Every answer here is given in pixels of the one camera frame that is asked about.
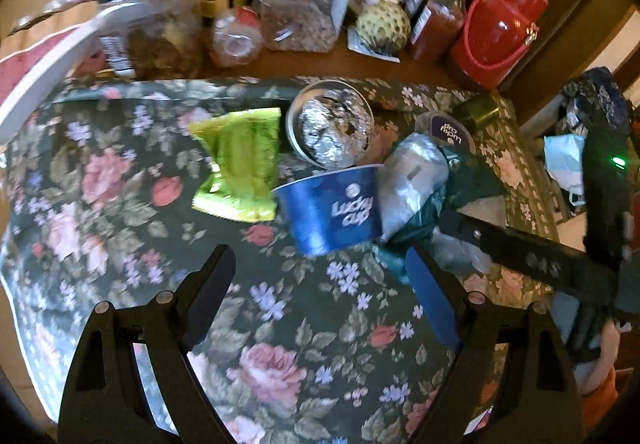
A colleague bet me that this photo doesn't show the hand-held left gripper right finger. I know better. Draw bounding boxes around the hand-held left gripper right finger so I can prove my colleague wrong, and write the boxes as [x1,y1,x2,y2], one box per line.
[404,244,586,444]

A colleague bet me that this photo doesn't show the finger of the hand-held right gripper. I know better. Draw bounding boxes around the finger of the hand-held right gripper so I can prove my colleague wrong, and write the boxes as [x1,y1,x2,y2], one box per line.
[440,215,593,292]

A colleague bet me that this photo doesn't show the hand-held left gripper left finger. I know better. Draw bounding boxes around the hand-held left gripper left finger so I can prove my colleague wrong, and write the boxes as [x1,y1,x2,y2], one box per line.
[56,244,237,444]

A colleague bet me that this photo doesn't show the silver teal snack bag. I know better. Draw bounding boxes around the silver teal snack bag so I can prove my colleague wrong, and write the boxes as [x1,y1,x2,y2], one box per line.
[372,131,508,282]

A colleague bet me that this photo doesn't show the blue paper cup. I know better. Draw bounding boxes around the blue paper cup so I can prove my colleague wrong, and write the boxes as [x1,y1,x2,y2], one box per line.
[272,163,385,256]

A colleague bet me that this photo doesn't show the green snack wrapper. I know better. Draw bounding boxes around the green snack wrapper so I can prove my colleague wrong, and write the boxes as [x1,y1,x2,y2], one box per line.
[189,108,282,222]

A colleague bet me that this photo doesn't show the dark blue cup lid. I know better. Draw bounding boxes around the dark blue cup lid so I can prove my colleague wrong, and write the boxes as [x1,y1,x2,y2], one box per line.
[415,110,476,152]

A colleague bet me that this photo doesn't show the foil ball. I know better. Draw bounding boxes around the foil ball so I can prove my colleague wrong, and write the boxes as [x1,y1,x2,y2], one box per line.
[298,92,372,167]

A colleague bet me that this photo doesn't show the person's right forearm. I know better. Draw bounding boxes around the person's right forearm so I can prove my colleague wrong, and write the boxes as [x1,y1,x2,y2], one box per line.
[570,319,633,397]

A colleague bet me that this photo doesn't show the blue face mask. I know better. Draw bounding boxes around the blue face mask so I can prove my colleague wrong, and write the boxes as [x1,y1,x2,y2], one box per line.
[544,133,587,197]

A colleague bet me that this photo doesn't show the pile of dark clothes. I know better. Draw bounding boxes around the pile of dark clothes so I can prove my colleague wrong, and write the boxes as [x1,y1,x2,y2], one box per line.
[560,67,632,140]

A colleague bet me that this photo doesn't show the floral tablecloth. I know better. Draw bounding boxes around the floral tablecloth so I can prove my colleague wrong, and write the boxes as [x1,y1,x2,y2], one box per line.
[0,77,561,444]

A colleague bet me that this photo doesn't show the red thermos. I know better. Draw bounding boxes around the red thermos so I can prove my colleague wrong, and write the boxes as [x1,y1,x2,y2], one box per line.
[446,0,549,90]

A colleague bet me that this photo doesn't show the round metal bowl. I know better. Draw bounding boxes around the round metal bowl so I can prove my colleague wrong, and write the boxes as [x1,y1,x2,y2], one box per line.
[286,80,376,170]

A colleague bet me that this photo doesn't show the red sauce bottle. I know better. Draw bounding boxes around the red sauce bottle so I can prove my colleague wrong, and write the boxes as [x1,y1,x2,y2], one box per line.
[411,0,478,64]

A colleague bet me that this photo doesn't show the white sachet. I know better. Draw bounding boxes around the white sachet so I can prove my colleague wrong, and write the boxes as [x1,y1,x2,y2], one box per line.
[347,27,401,62]

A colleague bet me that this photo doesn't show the small clear plastic bottle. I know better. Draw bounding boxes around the small clear plastic bottle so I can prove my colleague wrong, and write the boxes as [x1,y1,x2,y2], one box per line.
[210,7,265,69]

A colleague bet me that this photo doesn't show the black-lidded plastic jar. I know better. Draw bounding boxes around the black-lidded plastic jar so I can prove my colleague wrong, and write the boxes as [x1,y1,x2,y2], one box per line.
[92,0,203,81]

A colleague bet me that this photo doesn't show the green custard apple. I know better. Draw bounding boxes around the green custard apple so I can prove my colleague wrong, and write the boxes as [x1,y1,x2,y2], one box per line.
[356,0,412,56]

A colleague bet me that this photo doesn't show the white tray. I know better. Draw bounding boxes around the white tray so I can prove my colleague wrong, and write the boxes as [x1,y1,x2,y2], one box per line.
[0,0,156,142]

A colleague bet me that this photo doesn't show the pink striped cloth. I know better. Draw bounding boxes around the pink striped cloth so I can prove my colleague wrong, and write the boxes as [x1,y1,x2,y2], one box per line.
[0,24,96,95]

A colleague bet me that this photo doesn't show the brown wooden door frame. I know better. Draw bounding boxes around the brown wooden door frame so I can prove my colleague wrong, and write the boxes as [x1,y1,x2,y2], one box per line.
[515,0,640,125]

